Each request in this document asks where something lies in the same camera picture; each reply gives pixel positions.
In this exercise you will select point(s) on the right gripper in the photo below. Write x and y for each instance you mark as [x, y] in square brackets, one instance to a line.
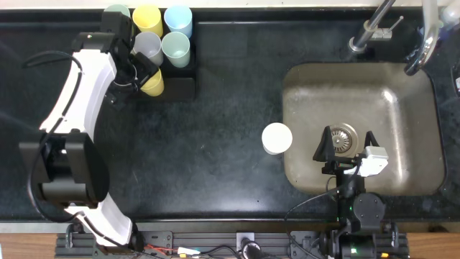
[334, 167]

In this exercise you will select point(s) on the white cup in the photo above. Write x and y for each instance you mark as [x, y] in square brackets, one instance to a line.
[276, 138]

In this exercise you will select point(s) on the yellow cup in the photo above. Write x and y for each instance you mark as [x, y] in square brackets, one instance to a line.
[154, 86]
[147, 19]

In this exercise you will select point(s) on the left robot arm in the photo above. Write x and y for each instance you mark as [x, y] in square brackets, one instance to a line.
[86, 90]

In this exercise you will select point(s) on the steel sink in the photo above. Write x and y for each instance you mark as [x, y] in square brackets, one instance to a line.
[388, 100]

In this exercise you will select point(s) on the steel tap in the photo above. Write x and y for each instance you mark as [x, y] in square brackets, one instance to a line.
[359, 43]

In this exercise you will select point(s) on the black tray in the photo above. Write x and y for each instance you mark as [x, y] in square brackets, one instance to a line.
[187, 72]
[179, 90]

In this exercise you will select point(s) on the green cup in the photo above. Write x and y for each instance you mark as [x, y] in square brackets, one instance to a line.
[176, 48]
[118, 9]

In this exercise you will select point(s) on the blue cup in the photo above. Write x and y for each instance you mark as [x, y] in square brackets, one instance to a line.
[178, 19]

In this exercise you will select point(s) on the grey cup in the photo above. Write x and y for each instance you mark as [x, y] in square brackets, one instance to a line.
[148, 45]

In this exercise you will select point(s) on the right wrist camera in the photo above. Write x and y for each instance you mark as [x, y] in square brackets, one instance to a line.
[372, 160]

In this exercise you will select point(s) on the mounting rail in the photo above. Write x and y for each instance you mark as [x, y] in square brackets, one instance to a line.
[215, 244]

